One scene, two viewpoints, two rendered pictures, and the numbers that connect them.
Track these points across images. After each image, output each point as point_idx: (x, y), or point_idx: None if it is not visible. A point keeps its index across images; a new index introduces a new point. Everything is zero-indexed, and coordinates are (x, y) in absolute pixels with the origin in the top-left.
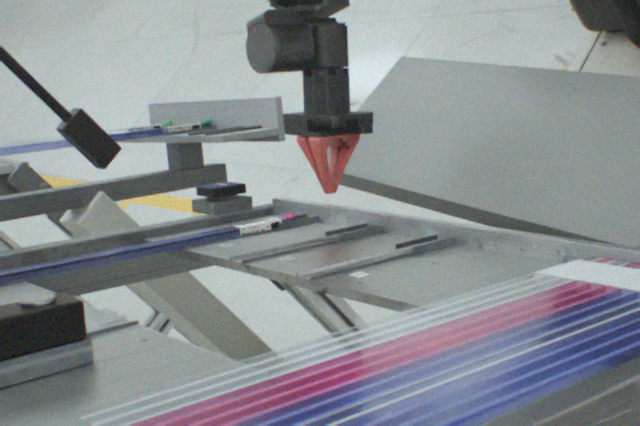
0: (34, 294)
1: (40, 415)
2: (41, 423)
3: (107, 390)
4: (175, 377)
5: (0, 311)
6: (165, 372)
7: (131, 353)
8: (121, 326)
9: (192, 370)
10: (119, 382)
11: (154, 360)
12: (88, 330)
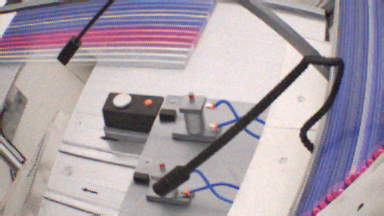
0: (47, 212)
1: (178, 88)
2: (185, 81)
3: (140, 89)
4: (115, 81)
5: (141, 103)
6: (111, 87)
7: (96, 114)
8: (69, 141)
9: (105, 82)
10: (129, 92)
11: (100, 101)
12: (78, 152)
